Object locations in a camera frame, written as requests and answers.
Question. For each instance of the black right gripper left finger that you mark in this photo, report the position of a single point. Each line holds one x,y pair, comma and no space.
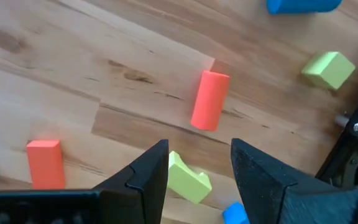
141,193

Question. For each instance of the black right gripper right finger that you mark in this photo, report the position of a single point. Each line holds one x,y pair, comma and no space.
275,193

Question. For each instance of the blue cube block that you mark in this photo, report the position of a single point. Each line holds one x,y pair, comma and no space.
235,214

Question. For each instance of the green arch block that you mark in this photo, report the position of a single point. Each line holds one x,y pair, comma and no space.
186,182

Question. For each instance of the red long rectangular block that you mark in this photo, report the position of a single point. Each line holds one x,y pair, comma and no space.
46,165

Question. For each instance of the red cylinder block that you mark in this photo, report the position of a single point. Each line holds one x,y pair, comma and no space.
210,99

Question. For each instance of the green cube block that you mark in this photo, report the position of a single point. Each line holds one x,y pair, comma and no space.
329,70

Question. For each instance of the blue cylinder block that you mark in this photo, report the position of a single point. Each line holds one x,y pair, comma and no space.
303,6

